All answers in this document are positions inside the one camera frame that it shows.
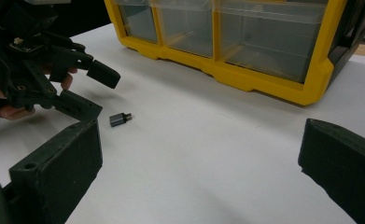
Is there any group of clear drawers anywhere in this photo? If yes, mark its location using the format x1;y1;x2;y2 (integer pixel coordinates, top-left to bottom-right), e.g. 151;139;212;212
113;0;328;84

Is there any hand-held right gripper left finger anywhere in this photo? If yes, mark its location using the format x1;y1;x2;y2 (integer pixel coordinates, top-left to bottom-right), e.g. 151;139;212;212
8;119;104;224

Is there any small grey adapter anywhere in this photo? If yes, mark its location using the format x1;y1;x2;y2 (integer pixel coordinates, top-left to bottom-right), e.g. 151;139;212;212
108;112;133;128

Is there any black curtain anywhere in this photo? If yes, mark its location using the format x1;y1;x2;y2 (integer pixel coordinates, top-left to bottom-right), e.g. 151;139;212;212
46;0;113;40

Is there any yellow black organizer cabinet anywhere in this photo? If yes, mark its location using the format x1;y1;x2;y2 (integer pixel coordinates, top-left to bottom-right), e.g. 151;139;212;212
104;0;365;106

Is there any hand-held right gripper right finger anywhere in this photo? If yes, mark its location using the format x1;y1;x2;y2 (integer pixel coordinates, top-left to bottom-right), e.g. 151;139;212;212
297;118;365;224

